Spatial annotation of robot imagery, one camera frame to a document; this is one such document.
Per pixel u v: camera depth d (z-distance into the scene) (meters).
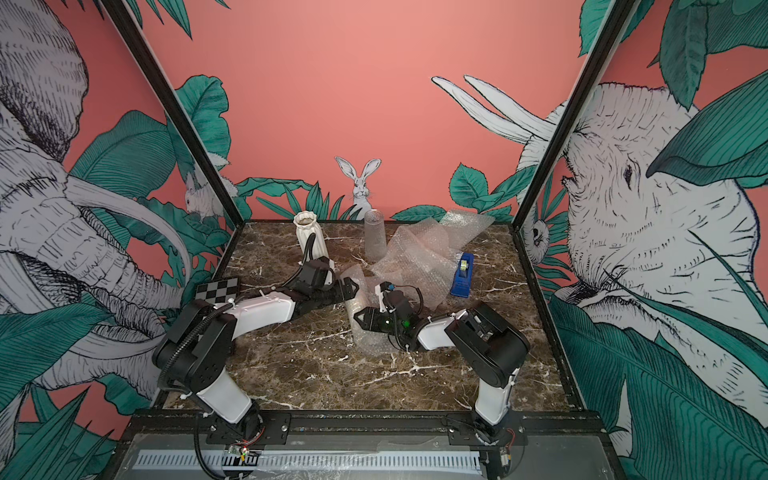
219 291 0.97
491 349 0.49
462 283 0.96
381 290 0.86
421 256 1.06
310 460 0.70
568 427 0.75
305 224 0.88
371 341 0.85
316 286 0.75
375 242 1.07
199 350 0.46
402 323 0.73
